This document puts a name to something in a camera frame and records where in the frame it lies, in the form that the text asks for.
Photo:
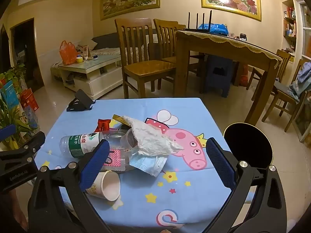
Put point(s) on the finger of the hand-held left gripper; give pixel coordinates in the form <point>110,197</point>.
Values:
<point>7,131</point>
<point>31,142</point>

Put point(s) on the white paper cup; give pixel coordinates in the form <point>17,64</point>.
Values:
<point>109,187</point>

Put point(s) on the pink patterned clear packet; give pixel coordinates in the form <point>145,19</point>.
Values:
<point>116,160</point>

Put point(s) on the orange plastic bag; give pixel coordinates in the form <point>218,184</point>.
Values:
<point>68,53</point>

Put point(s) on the wall shelf with items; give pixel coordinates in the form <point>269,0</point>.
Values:
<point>290,26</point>

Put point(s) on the wooden chair with cushion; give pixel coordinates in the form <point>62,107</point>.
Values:
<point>284,99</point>

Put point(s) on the black round trash bin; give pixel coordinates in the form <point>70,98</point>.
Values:
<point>247,143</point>

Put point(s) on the white tissue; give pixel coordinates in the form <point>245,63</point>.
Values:
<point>153,138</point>

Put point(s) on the blue plastic stool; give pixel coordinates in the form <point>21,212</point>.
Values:
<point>218,65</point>

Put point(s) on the blue cartoon printed tablecloth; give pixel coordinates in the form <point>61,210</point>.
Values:
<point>182,199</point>

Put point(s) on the blue plastic bag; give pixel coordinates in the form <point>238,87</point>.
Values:
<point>216,28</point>

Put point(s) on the green potted plant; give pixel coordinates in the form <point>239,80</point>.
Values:
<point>12,119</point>

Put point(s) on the clear plastic water bottle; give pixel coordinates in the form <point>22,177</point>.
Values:
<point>77,144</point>

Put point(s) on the beige lace table cover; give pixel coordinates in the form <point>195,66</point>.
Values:
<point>233,41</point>

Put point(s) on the wooden slat-back chair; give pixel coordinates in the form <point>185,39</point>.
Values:
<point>283,63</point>
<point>145,68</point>
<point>165,29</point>

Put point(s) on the clear plastic cup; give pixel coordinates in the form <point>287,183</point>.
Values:
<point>127,140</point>

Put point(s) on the grey seat cushion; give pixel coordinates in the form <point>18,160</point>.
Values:
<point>284,88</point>

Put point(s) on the wooden dining table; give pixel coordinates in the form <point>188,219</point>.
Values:
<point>218,51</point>

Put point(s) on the red cardboard boxes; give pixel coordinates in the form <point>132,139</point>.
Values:
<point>29,100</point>

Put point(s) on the white framed glass partition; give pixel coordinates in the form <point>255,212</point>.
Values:
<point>305,41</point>

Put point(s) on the framed flower painting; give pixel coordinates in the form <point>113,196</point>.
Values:
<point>230,1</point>

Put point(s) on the yellow small cup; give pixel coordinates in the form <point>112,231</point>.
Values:
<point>79,59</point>

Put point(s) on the black phone stand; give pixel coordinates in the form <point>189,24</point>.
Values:
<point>80,97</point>

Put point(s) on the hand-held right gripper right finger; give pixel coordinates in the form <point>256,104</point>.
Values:
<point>220,165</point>

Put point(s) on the framed horse painting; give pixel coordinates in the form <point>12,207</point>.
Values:
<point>130,1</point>

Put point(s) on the red snack wrapper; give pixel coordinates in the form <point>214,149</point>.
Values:
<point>103,125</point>

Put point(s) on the light blue floral clothes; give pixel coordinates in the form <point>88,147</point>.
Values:
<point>302,77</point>

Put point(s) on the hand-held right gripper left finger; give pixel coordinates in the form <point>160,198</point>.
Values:
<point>94,165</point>

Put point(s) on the person's left forearm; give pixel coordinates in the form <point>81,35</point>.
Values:
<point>14,213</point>

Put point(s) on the black router with antennas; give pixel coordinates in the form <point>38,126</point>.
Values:
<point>194,30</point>

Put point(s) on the yellow snack wrapper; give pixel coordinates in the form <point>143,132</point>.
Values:
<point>117,118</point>

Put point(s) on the blue face mask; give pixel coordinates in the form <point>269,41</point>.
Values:
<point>145,165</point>

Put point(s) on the small black table item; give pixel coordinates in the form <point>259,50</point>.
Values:
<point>243,37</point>

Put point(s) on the sofa with dark cushions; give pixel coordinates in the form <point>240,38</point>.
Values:
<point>107,40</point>

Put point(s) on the white glass-top coffee table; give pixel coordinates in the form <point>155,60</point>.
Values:
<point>102,80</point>

